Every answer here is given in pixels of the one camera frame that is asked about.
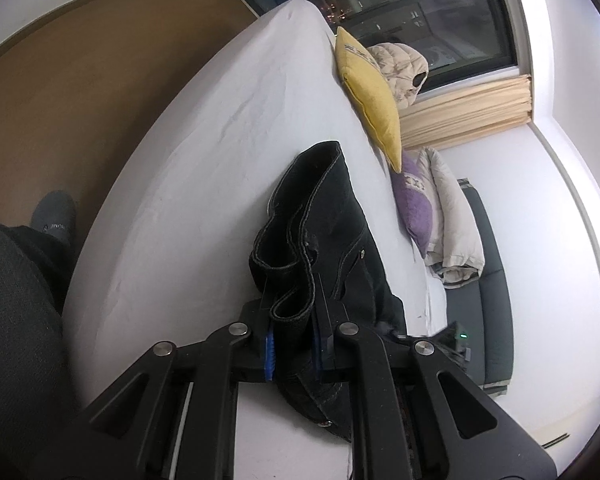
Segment beige puffer vest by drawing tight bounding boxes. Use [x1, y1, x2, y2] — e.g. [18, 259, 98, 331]
[367, 42, 429, 110]

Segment folded beige duvet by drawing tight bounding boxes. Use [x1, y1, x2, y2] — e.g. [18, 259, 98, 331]
[416, 148, 486, 289]

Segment grey sock foot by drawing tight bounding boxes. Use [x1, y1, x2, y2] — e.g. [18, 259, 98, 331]
[30, 191, 76, 249]

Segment black jeans pants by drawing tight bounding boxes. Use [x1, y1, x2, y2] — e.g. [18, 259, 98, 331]
[249, 141, 406, 440]

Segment dark grey headboard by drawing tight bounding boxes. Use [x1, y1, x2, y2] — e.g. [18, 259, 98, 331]
[446, 179, 514, 396]

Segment dark window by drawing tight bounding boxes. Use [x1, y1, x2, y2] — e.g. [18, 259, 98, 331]
[246, 0, 517, 90]

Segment white bed sheet mattress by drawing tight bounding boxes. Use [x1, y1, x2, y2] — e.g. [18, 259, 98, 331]
[64, 0, 443, 479]

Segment yellow pillow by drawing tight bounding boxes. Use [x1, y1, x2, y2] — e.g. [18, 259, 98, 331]
[335, 27, 402, 174]

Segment purple pillow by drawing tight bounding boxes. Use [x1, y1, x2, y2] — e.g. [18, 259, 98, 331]
[390, 151, 434, 258]

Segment person's dark trouser leg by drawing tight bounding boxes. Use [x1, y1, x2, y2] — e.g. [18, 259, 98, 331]
[0, 224, 79, 479]

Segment beige curtain right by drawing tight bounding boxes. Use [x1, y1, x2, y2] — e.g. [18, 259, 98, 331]
[400, 75, 532, 151]

